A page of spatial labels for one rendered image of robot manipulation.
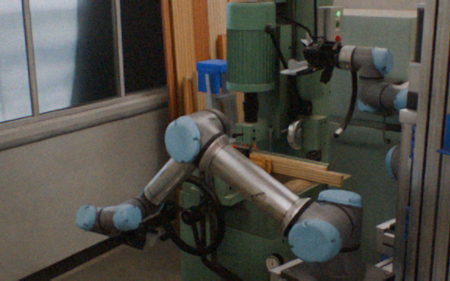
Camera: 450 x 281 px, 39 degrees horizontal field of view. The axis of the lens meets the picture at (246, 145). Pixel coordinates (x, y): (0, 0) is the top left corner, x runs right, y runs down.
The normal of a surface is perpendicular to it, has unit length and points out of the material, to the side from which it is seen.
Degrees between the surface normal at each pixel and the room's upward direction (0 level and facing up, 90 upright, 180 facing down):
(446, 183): 90
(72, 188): 90
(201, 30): 87
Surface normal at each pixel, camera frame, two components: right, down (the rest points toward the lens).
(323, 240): -0.37, 0.32
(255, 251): -0.60, 0.22
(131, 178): 0.83, 0.15
